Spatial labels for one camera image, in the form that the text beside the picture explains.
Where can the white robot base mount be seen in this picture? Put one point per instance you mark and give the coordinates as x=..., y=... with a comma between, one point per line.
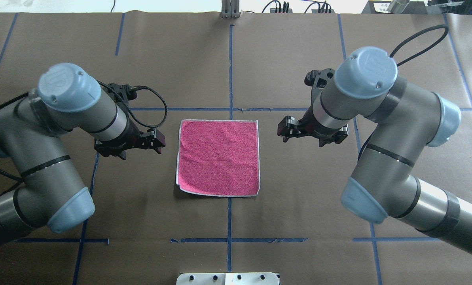
x=229, y=278

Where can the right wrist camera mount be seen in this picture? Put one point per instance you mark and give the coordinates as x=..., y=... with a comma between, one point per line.
x=317, y=80

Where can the aluminium frame post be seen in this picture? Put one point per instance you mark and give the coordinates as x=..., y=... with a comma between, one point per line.
x=230, y=9

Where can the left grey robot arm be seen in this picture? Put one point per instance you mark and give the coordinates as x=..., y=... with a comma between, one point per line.
x=49, y=190

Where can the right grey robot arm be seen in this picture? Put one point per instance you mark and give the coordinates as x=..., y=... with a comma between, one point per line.
x=409, y=119

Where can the pink towel white edge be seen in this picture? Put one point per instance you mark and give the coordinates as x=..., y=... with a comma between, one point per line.
x=219, y=158

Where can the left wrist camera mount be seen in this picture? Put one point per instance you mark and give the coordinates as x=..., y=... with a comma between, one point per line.
x=121, y=93

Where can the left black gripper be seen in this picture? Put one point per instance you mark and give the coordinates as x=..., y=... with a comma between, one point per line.
x=129, y=132

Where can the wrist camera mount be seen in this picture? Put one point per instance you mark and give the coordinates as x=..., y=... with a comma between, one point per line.
x=317, y=80
x=121, y=93

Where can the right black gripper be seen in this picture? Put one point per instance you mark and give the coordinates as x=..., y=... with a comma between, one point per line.
x=314, y=124

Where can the metal cup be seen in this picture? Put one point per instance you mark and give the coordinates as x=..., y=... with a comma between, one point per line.
x=397, y=6

